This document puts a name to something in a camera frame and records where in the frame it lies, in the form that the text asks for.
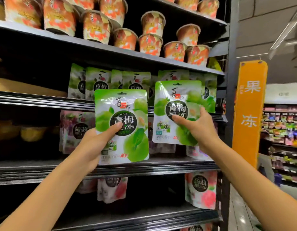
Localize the person's right hand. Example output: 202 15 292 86
172 107 222 154

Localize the green jelly bag black label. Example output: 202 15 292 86
152 80 207 146

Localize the row of purple jelly packs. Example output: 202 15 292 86
58 110 214 162

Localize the white header board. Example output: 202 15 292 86
264 82 297 105

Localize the person's left forearm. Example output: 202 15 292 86
0 156 91 231

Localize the yellow green pack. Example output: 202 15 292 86
207 57 223 72

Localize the person's left hand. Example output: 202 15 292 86
74 122 124 176

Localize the row of yellow jelly cups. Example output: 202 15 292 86
0 119 60 143

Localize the orange hanging sign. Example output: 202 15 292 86
232 60 269 169

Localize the row of orange jelly tubs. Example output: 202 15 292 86
4 0 220 68

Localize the person's right forearm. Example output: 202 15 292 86
206 139 297 231

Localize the row of green plum pouches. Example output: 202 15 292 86
67 63 217 114

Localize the black low shelf rack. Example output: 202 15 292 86
0 0 240 231

